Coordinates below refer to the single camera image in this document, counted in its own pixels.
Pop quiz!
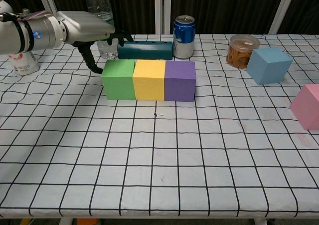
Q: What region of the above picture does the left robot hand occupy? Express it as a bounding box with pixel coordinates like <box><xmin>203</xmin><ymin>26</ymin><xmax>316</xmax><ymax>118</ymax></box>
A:
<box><xmin>56</xmin><ymin>10</ymin><xmax>134</xmax><ymax>74</ymax></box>

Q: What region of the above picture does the green foam cube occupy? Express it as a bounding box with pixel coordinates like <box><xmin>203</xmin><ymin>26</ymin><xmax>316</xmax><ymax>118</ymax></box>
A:
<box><xmin>101</xmin><ymin>59</ymin><xmax>137</xmax><ymax>101</ymax></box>

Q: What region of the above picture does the yellow foam cube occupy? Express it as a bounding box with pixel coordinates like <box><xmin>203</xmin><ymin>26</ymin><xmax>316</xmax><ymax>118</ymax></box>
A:
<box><xmin>132</xmin><ymin>59</ymin><xmax>166</xmax><ymax>102</ymax></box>

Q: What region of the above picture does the purple foam cube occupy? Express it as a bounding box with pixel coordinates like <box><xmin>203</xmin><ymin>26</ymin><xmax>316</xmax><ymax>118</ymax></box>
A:
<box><xmin>163</xmin><ymin>61</ymin><xmax>196</xmax><ymax>103</ymax></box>

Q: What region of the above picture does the light blue foam cube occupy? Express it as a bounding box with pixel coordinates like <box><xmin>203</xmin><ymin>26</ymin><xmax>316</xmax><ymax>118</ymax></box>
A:
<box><xmin>246</xmin><ymin>47</ymin><xmax>294</xmax><ymax>85</ymax></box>

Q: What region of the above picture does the pink foam cube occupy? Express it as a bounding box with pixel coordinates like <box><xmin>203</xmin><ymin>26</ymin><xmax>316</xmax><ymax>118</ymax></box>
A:
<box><xmin>290</xmin><ymin>83</ymin><xmax>319</xmax><ymax>131</ymax></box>

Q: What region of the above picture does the clear water bottle green label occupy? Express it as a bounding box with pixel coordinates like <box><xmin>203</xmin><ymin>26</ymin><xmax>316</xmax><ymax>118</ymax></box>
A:
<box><xmin>86</xmin><ymin>0</ymin><xmax>118</xmax><ymax>60</ymax></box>

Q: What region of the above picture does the dark teal plastic case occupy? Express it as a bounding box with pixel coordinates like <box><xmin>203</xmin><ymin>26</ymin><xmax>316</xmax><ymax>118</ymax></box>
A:
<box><xmin>117</xmin><ymin>40</ymin><xmax>173</xmax><ymax>60</ymax></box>

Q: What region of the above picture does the blue soda can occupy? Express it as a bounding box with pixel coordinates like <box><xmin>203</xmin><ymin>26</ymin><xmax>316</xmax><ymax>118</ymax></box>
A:
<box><xmin>172</xmin><ymin>15</ymin><xmax>196</xmax><ymax>59</ymax></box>

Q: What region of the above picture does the white black-grid tablecloth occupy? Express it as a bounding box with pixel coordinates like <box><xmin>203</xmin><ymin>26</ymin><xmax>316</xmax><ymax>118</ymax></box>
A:
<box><xmin>0</xmin><ymin>32</ymin><xmax>319</xmax><ymax>220</ymax></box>

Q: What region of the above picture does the clear jar of rubber bands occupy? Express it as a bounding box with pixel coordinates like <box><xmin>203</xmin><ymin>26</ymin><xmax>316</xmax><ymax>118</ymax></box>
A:
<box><xmin>225</xmin><ymin>34</ymin><xmax>261</xmax><ymax>67</ymax></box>

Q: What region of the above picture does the pink wire bundle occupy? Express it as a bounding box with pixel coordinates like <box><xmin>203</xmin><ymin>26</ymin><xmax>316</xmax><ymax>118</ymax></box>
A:
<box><xmin>0</xmin><ymin>10</ymin><xmax>54</xmax><ymax>23</ymax></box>

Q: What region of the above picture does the upright white frame post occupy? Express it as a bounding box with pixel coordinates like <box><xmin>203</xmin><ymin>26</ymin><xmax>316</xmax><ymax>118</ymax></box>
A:
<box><xmin>154</xmin><ymin>0</ymin><xmax>164</xmax><ymax>35</ymax></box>
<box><xmin>163</xmin><ymin>0</ymin><xmax>172</xmax><ymax>35</ymax></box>

